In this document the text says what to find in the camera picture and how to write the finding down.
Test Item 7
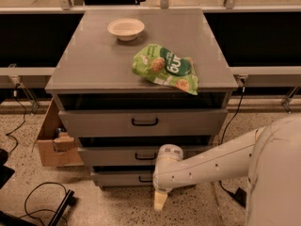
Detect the grey bottom drawer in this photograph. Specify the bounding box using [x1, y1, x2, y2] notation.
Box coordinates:
[91, 170, 152, 187]

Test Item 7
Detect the grey drawer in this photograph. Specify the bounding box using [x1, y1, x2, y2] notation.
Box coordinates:
[91, 170, 152, 187]
[59, 109, 228, 137]
[77, 145, 214, 168]

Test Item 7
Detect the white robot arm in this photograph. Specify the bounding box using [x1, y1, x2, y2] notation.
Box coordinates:
[153, 114, 301, 226]

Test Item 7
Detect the grey middle drawer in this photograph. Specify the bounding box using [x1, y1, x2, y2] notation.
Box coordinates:
[77, 145, 214, 168]

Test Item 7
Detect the grey top drawer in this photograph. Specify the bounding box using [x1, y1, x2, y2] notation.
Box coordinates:
[59, 109, 228, 137]

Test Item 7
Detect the grey drawer cabinet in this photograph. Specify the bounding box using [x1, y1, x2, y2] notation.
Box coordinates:
[44, 8, 239, 191]

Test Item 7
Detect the black power adapter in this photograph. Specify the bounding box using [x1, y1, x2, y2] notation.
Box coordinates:
[234, 187, 246, 207]

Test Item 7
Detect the black stand leg left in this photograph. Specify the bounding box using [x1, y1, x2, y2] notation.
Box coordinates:
[48, 190, 76, 226]

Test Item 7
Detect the brown cardboard box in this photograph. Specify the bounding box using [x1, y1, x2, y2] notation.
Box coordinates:
[36, 100, 83, 167]

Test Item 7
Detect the green snack bag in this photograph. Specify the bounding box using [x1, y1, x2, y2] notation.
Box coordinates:
[133, 44, 198, 95]

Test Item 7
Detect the white paper bowl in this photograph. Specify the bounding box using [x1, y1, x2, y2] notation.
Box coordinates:
[107, 19, 145, 41]

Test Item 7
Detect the black cable left floor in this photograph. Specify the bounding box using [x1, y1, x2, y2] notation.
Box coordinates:
[18, 181, 70, 226]

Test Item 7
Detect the black power cable right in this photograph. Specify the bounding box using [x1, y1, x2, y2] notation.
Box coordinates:
[217, 77, 246, 200]

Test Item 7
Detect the metal bracket right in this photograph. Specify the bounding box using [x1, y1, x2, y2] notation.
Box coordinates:
[281, 87, 300, 114]

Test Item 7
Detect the metal bracket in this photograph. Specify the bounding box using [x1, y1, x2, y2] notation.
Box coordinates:
[281, 87, 300, 114]
[8, 73, 40, 114]

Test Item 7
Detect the metal bracket left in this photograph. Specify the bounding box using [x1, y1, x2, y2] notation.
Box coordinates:
[8, 73, 40, 114]

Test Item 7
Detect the black cable left wall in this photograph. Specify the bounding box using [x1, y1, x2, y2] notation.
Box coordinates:
[5, 82, 28, 155]

